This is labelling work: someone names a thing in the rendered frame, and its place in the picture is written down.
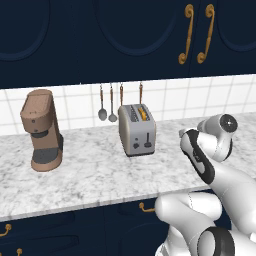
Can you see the dark toaster lever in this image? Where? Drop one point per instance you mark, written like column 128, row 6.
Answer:
column 147, row 142

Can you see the orange bread slice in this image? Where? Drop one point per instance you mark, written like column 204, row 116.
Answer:
column 143, row 113

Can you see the grey two-slot toaster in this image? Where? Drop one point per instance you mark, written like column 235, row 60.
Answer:
column 138, row 141

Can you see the navy drawer front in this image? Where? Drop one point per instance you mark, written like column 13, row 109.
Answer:
column 53, row 246
column 50, row 225

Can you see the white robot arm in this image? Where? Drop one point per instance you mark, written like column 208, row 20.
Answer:
column 233, row 193

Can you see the grey hanging spoon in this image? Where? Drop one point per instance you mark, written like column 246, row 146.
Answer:
column 112, row 116
column 102, row 114

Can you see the navy wall cupboard door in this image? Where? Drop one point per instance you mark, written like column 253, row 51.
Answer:
column 133, row 36
column 233, row 36
column 36, row 40

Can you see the brown coffee machine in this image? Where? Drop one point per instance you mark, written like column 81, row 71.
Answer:
column 41, row 133

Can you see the navy base cupboard door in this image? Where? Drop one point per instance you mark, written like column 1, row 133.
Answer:
column 130, row 233

